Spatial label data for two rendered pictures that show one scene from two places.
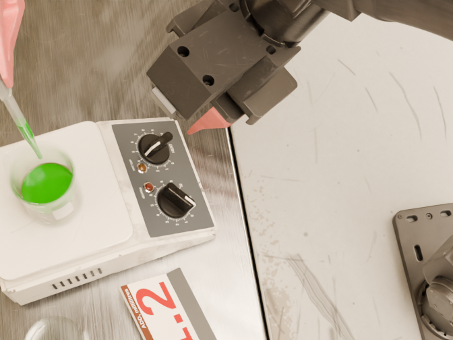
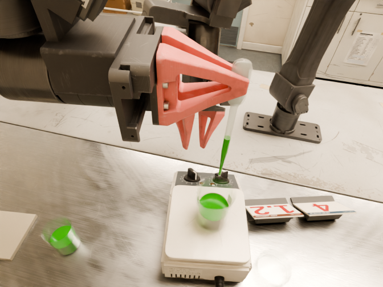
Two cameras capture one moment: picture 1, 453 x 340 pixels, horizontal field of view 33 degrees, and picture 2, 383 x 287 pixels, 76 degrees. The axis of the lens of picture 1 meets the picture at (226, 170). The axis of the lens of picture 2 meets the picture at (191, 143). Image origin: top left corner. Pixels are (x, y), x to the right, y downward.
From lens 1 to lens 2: 0.45 m
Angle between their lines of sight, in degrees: 38
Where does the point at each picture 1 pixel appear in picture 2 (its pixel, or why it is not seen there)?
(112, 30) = (112, 184)
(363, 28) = not seen: hidden behind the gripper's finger
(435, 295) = (299, 103)
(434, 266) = (290, 98)
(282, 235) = (240, 161)
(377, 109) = not seen: hidden behind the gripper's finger
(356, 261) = (257, 144)
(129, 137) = (183, 183)
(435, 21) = not seen: outside the picture
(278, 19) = (214, 49)
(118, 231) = (238, 195)
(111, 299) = (250, 234)
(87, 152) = (190, 193)
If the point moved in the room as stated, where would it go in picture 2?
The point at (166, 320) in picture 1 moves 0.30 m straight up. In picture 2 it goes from (271, 209) to (350, 59)
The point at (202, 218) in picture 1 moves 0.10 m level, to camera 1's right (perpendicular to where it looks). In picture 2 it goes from (229, 176) to (248, 146)
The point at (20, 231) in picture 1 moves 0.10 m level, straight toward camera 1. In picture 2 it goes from (223, 240) to (284, 224)
